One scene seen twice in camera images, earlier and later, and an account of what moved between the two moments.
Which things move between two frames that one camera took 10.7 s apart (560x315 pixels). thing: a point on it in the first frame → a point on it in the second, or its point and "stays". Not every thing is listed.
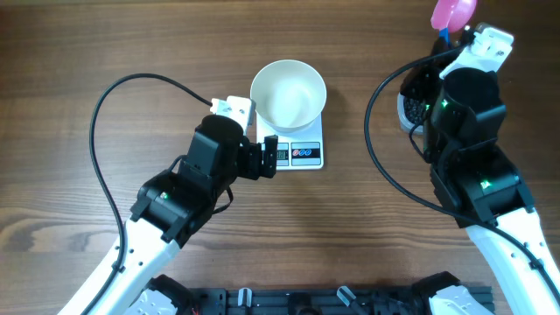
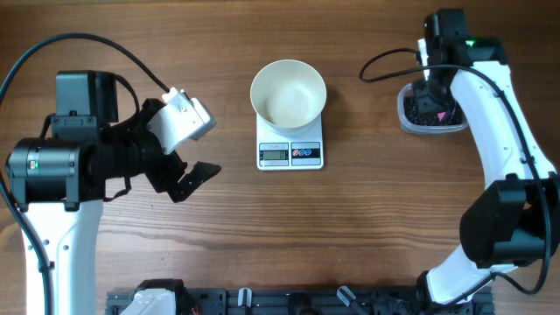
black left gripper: (254, 169) → (166, 177)
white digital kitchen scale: (299, 150) stays
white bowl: (288, 95) stays
